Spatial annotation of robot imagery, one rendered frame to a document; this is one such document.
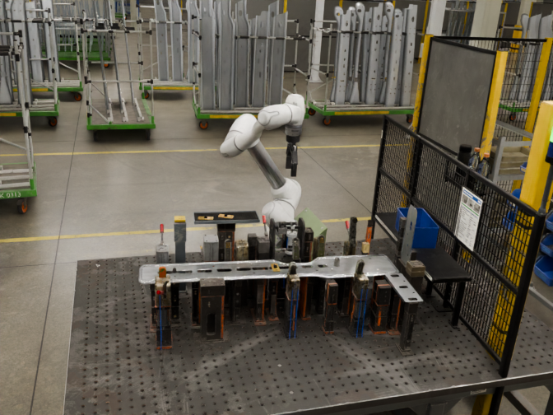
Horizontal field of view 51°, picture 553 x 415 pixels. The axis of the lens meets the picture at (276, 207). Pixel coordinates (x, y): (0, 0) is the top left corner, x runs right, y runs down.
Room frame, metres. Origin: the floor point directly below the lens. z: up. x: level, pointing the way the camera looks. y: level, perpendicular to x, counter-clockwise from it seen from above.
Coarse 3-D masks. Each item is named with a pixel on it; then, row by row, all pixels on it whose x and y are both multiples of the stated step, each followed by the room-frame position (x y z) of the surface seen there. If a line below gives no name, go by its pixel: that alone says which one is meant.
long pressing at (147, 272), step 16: (336, 256) 2.91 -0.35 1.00; (352, 256) 2.93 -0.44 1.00; (368, 256) 2.94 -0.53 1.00; (384, 256) 2.96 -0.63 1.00; (144, 272) 2.62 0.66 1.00; (192, 272) 2.65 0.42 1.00; (224, 272) 2.66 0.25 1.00; (240, 272) 2.67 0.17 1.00; (256, 272) 2.68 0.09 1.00; (272, 272) 2.69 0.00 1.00; (304, 272) 2.71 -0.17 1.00; (320, 272) 2.72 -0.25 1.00; (336, 272) 2.73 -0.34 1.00; (352, 272) 2.74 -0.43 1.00; (368, 272) 2.75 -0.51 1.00; (384, 272) 2.77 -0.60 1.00
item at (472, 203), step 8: (464, 192) 2.93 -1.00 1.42; (472, 192) 2.86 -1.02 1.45; (464, 200) 2.92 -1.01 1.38; (472, 200) 2.84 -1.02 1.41; (480, 200) 2.78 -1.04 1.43; (464, 208) 2.90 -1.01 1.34; (472, 208) 2.83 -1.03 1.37; (480, 208) 2.76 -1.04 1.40; (464, 216) 2.89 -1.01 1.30; (472, 216) 2.82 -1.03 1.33; (480, 216) 2.75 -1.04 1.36; (456, 224) 2.96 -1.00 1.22; (464, 224) 2.88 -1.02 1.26; (472, 224) 2.80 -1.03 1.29; (464, 232) 2.86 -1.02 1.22; (472, 232) 2.79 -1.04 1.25; (464, 240) 2.85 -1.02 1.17; (472, 240) 2.77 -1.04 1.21; (472, 248) 2.76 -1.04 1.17
